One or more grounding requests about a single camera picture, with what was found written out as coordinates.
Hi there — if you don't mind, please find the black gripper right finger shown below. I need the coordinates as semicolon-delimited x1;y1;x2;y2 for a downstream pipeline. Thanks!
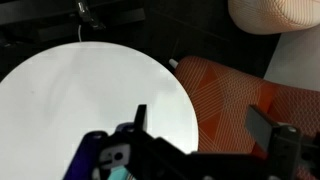
245;104;320;180

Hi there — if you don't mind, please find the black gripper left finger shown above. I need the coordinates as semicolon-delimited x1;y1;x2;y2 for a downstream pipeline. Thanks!
63;104;188;180

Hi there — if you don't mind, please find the teal blue bowl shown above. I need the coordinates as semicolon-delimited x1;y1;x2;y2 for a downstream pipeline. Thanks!
109;165;135;180

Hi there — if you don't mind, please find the orange patterned sofa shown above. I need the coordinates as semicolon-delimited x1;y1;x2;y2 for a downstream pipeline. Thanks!
173;55;320;180

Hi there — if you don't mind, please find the small white cylinder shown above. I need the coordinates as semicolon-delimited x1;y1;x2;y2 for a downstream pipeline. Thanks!
168;58;179;69

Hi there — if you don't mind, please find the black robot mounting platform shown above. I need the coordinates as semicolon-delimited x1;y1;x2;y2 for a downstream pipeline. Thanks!
0;0;146;44

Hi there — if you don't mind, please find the beige round pouf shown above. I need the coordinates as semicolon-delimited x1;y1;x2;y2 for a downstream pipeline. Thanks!
227;0;320;36

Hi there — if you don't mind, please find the black camera on mount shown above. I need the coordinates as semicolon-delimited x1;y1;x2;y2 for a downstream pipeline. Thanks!
74;0;107;30

